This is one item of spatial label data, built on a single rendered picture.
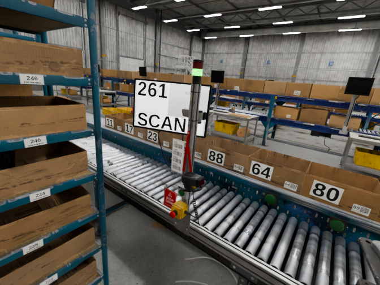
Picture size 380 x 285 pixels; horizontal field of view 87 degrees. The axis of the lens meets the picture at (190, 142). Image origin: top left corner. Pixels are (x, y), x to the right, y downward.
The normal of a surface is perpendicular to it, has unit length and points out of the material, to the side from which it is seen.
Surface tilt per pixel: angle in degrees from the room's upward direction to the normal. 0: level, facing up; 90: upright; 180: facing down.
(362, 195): 90
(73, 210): 91
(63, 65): 91
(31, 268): 91
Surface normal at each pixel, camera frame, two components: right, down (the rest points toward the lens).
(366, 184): -0.61, 0.18
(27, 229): 0.76, 0.28
